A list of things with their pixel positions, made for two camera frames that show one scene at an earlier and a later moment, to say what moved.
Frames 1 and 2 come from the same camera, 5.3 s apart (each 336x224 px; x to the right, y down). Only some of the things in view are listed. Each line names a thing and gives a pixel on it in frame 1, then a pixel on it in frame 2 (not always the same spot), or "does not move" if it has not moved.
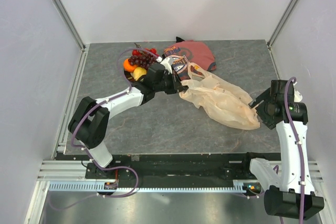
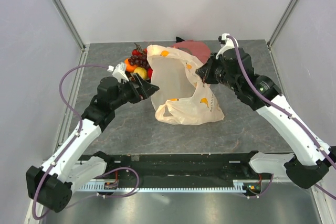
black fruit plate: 129,75 does not move
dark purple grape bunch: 143,61 does not move
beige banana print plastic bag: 220,98 to 179,93
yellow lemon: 139,72 does not move
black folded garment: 178,40 does not move
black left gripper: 176,85 to 145,89
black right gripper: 268,120 to 205,72
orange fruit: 128,66 does not move
